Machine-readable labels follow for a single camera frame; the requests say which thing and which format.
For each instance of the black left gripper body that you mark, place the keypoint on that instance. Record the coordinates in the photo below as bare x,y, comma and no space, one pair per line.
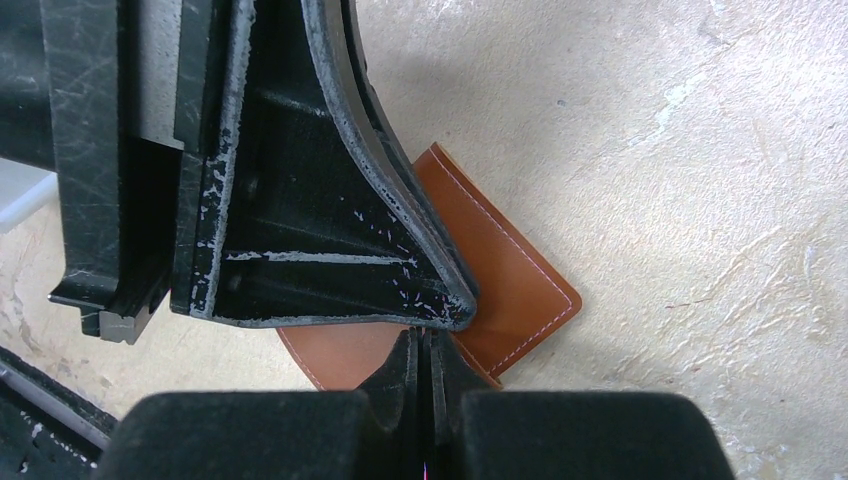
131,208

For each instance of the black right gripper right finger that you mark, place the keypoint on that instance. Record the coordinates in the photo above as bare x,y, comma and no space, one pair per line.
479,432

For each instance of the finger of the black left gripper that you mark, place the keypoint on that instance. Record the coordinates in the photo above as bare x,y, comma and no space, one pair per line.
297,205

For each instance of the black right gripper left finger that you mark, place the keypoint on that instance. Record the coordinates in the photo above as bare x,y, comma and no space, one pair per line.
366,433

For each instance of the brown leather card holder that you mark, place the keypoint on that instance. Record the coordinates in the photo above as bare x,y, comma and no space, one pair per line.
523,300

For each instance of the clear plastic bin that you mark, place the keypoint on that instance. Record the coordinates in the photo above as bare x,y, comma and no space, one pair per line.
24,190

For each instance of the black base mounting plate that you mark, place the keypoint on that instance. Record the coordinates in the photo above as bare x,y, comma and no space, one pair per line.
47,430

